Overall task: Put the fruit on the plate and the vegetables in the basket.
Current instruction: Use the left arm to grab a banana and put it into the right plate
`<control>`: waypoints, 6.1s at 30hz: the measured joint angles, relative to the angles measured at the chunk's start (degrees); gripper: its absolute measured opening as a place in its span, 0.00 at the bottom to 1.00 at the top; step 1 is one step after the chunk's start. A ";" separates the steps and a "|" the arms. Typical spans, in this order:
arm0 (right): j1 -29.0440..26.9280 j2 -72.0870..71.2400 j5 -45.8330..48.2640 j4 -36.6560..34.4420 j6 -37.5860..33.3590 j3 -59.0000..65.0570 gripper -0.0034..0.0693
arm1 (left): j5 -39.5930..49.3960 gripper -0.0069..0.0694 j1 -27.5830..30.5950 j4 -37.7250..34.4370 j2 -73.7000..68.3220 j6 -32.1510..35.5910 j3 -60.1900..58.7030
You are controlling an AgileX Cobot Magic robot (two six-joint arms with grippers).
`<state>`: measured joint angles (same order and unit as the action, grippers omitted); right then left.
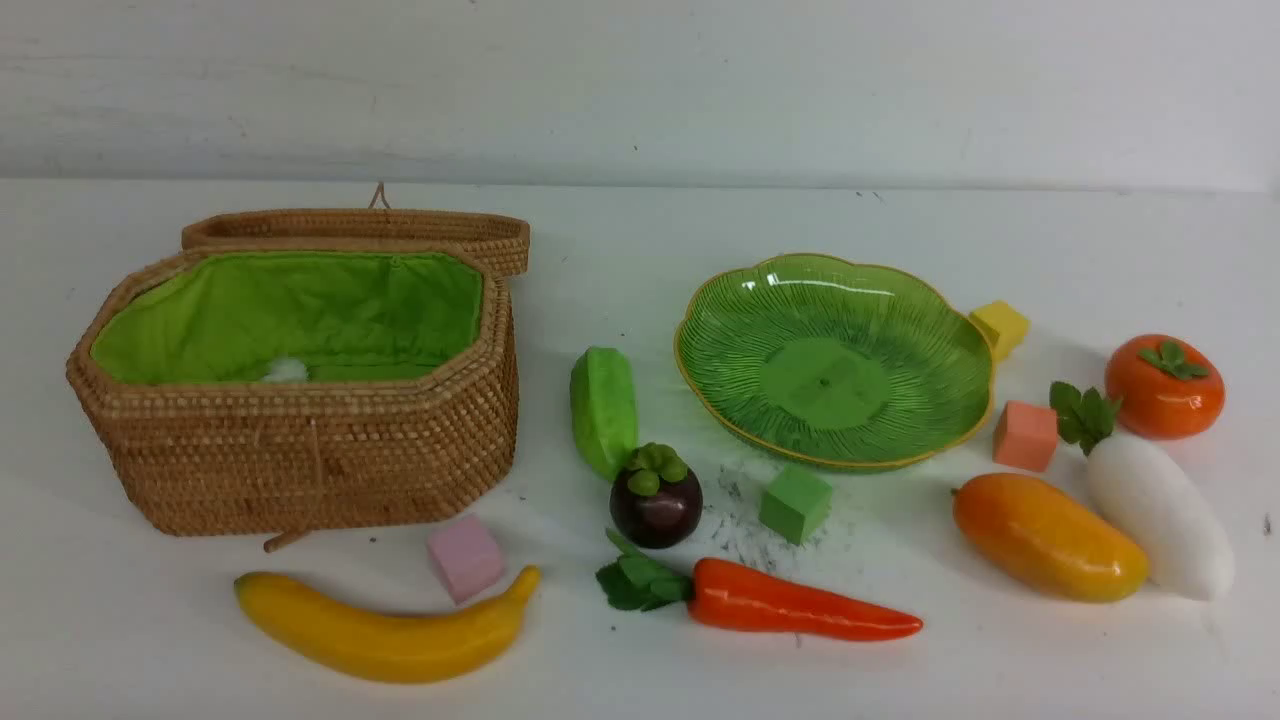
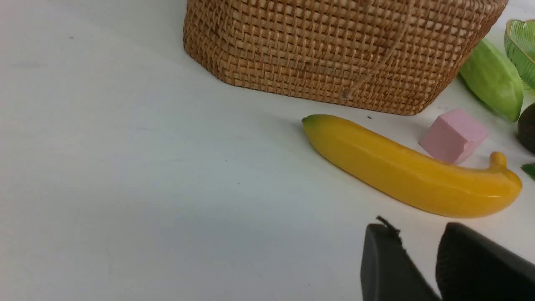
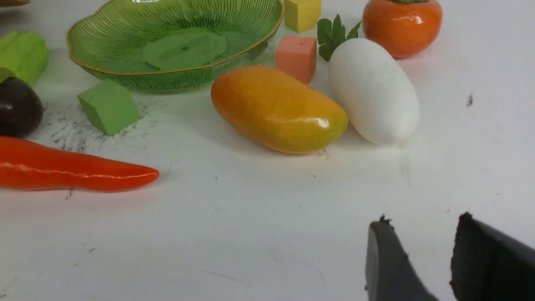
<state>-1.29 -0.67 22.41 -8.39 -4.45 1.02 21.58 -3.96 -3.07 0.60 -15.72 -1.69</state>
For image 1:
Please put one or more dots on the salmon foam cube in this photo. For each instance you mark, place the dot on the salmon foam cube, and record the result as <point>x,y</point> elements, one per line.
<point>1026,436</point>

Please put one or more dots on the dark purple toy mangosteen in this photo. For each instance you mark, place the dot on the dark purple toy mangosteen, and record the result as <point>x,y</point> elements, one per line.
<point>656,498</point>

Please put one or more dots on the yellow toy banana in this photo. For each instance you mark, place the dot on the yellow toy banana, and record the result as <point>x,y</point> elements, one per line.
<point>385,648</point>

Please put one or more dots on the pink foam cube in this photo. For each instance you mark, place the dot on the pink foam cube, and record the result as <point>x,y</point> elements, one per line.
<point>466,557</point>

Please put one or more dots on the white toy radish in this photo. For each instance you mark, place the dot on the white toy radish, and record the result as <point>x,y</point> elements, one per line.
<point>1144,493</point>

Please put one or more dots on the green foam cube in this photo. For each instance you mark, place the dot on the green foam cube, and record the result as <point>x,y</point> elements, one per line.
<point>794,504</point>

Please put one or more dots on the orange toy carrot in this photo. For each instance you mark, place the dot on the orange toy carrot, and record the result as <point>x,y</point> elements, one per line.
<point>735,597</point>

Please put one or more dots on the yellow foam cube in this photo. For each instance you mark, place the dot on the yellow foam cube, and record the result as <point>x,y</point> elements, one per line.
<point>1003,326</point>

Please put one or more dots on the orange toy persimmon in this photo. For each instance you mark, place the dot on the orange toy persimmon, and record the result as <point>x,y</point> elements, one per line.
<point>1166,388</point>

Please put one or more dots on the woven rattan basket green lining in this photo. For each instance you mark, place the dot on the woven rattan basket green lining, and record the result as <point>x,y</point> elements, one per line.
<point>279,391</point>

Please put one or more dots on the green toy cucumber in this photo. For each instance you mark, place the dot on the green toy cucumber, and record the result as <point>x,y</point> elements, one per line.
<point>603,410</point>

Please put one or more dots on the woven rattan basket lid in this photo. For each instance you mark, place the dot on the woven rattan basket lid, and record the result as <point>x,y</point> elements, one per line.
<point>500,243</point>

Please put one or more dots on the green glass leaf plate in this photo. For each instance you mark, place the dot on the green glass leaf plate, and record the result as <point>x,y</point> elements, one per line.
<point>851,367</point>

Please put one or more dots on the orange yellow toy mango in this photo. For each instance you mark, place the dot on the orange yellow toy mango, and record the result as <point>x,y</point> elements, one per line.
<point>1045,539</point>

